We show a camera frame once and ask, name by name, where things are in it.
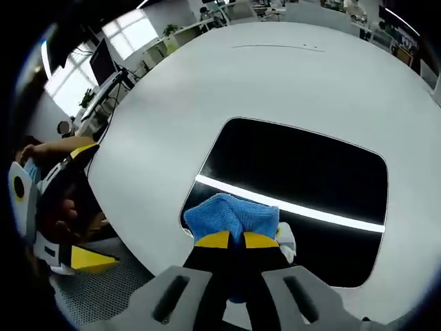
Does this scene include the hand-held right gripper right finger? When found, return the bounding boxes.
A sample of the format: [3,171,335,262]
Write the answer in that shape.
[240,231,367,331]

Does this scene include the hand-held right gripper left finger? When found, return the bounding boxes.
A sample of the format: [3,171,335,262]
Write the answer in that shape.
[130,230,243,331]

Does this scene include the blue cleaning cloth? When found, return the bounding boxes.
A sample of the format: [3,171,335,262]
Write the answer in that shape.
[183,192,282,305]

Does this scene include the black tablet white frame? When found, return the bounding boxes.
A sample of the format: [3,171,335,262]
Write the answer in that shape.
[178,117,390,289]

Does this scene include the person's left hand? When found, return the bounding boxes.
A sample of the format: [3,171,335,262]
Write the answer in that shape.
[37,184,108,243]

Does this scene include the small round desk fan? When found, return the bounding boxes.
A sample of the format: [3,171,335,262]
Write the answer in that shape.
[56,120,72,139]

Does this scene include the small green potted plant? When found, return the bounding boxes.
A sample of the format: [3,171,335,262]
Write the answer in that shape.
[79,88,96,108]

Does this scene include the large window with blinds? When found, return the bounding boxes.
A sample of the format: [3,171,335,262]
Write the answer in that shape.
[43,59,101,117]

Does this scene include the black computer monitor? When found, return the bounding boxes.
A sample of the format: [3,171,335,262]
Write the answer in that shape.
[89,37,117,88]

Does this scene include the long ceiling light strip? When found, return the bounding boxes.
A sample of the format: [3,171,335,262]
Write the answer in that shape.
[40,38,53,79]

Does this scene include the black hanging screen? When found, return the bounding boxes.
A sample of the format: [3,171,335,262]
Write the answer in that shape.
[45,19,105,70]

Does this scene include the window with white blinds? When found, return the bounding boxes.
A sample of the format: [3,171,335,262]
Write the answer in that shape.
[102,8,158,60]

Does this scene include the thin cable on table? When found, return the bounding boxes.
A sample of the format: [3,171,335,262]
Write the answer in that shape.
[232,43,327,54]

